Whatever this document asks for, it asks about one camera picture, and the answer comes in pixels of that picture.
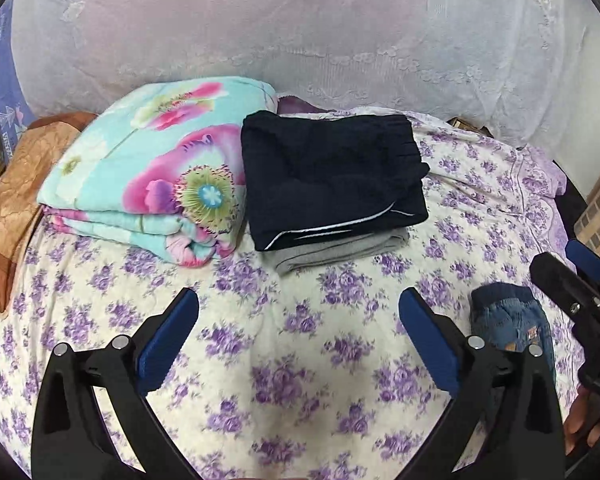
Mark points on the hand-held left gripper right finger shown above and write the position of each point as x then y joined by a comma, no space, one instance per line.
430,345

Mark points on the white lace curtain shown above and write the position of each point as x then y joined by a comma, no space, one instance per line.
305,25

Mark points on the navy blue pants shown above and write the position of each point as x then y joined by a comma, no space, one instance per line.
330,170

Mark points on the person's right hand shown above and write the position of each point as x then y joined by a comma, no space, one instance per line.
576,420

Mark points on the blue patterned cloth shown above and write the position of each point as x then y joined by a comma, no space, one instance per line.
5,95

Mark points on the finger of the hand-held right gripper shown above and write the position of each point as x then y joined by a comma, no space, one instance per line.
560,280
587,260

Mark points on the purple cloth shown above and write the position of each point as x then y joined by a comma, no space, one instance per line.
295,106

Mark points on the small blue jeans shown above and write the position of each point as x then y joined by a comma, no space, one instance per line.
505,315

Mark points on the brown pillow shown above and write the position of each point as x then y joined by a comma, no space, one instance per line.
10,195

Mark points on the folded turquoise floral blanket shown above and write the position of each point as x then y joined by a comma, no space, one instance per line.
130,160

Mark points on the folded grey pants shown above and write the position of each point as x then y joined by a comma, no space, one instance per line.
330,252

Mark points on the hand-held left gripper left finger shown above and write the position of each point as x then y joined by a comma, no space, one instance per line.
165,340

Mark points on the purple floral bedsheet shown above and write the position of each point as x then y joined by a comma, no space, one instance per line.
305,320

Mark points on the brown wooden object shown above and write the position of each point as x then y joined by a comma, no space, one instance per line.
467,126

